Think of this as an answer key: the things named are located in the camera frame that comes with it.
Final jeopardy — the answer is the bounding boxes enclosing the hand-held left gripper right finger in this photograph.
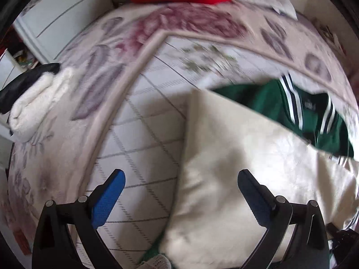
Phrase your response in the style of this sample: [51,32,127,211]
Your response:
[237,169,330,269]

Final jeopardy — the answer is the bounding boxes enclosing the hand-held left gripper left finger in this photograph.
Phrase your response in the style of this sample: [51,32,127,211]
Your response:
[32,169,126,269]

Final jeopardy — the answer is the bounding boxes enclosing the green varsity jacket cream sleeves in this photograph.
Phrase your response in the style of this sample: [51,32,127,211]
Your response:
[142,73,359,269]

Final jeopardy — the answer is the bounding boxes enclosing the white mesh slipper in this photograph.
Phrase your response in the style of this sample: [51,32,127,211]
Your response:
[139,254,172,269]

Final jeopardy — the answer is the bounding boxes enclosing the white fluffy folded garment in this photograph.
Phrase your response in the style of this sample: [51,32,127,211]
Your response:
[8,67,74,142]

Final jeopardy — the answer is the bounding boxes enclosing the black garment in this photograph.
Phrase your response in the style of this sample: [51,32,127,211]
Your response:
[0,62,61,115]

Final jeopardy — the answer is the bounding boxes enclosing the white wardrobe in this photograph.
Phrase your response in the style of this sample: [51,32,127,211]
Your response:
[13,0,116,65]

